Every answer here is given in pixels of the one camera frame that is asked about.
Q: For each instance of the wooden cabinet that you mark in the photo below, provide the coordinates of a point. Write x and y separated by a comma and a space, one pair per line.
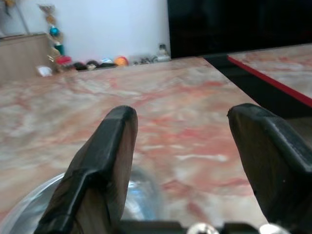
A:
23, 57

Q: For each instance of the white cup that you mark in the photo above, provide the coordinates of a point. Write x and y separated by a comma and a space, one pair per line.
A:
44, 71

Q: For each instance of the small white jar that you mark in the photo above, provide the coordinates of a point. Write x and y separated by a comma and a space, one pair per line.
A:
162, 52

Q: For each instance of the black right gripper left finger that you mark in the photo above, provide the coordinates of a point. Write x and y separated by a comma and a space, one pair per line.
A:
102, 170

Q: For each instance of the gold and teal trophy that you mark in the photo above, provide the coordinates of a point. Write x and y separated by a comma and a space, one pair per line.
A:
54, 29

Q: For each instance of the red round object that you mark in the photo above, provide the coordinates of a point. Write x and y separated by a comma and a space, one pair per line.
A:
63, 60

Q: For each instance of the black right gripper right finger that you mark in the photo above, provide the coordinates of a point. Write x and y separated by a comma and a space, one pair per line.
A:
273, 165

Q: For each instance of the orange ball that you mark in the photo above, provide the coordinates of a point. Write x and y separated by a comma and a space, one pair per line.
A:
121, 61

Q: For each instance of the clear glass bowl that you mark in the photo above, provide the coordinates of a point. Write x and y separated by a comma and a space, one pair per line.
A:
143, 195

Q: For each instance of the black television screen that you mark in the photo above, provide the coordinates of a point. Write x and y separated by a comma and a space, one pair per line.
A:
240, 26

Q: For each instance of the marble table with red edge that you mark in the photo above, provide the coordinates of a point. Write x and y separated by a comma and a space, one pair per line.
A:
280, 70

